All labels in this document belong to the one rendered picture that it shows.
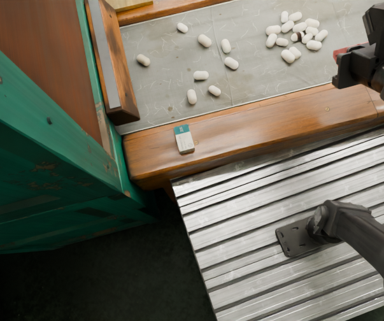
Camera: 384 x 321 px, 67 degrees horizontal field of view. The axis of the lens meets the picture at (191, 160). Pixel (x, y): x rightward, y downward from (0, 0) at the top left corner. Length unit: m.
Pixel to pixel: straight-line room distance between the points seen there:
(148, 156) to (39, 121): 0.38
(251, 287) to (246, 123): 0.38
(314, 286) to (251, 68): 0.54
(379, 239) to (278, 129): 0.31
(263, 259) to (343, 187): 0.27
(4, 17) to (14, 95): 0.11
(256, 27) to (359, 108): 0.33
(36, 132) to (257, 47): 0.63
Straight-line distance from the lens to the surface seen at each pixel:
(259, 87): 0.76
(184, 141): 0.64
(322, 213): 0.64
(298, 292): 0.77
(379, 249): 0.51
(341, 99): 0.78
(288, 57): 0.80
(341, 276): 0.80
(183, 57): 0.79
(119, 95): 0.62
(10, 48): 0.35
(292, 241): 0.75
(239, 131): 0.68
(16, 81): 0.30
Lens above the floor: 1.39
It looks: 75 degrees down
